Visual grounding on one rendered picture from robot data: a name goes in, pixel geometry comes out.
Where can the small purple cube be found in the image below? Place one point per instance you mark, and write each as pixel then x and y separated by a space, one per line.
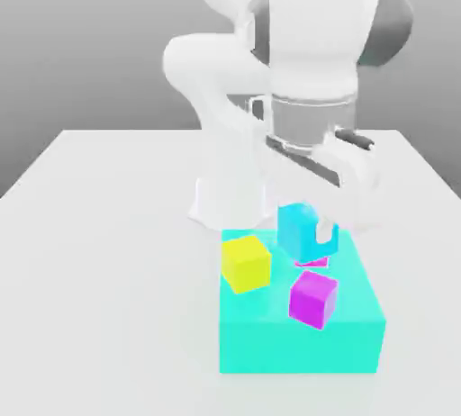
pixel 309 297

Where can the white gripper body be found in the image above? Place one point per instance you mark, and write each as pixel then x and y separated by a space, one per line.
pixel 354 200

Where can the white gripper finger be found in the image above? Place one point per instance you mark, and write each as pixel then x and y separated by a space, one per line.
pixel 325 231

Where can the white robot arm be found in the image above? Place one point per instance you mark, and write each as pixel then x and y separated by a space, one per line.
pixel 313 45

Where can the small pink cube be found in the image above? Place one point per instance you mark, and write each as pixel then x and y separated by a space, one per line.
pixel 312 262

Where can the large cyan box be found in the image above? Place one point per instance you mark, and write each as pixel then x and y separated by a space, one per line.
pixel 299 344

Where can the small yellow cube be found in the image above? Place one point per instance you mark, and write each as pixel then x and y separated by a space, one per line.
pixel 245 266

